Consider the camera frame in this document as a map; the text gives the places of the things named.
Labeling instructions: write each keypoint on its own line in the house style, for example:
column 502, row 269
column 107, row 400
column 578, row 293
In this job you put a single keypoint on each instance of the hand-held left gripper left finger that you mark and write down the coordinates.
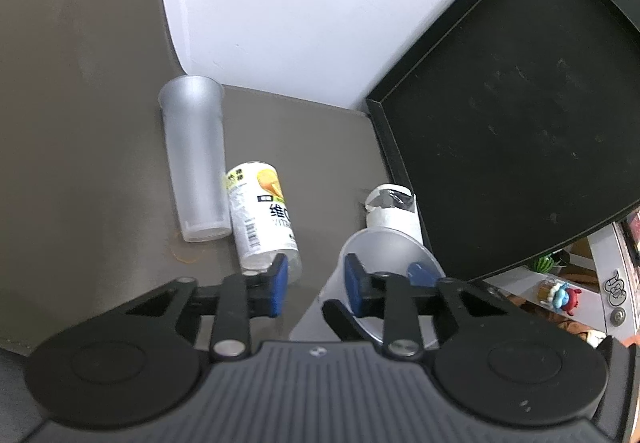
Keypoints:
column 278, row 284

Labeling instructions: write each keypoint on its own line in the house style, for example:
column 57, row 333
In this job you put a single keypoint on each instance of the white cabinet with sticker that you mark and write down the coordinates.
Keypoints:
column 615, row 283

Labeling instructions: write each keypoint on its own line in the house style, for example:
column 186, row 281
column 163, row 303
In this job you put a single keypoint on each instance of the black tray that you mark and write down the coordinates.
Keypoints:
column 510, row 123

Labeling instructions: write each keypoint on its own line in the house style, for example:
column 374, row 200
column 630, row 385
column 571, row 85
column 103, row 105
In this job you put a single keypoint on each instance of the tall frosted plastic cup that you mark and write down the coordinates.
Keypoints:
column 194, row 158

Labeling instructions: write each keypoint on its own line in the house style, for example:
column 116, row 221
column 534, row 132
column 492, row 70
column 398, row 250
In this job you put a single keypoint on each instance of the white cup with foil lid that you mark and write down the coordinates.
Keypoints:
column 392, row 210

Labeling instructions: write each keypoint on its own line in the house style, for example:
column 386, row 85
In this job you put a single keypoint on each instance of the white labelled plastic bottle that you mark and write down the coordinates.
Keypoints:
column 260, row 223

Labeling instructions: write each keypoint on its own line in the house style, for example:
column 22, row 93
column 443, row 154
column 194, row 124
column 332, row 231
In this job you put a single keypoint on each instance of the red crab toy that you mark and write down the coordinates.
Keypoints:
column 576, row 298

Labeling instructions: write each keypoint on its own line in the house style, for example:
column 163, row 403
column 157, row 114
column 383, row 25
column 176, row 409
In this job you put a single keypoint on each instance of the blue toy figure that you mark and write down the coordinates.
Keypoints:
column 560, row 295

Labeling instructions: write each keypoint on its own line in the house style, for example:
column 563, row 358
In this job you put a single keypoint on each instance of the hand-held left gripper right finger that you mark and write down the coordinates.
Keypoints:
column 354, row 290

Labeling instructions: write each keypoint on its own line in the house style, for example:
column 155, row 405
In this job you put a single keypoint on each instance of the clear plastic cup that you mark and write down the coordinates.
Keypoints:
column 390, row 248

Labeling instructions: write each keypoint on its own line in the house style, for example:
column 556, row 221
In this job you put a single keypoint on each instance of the watermelon toy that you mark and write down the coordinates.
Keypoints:
column 543, row 264

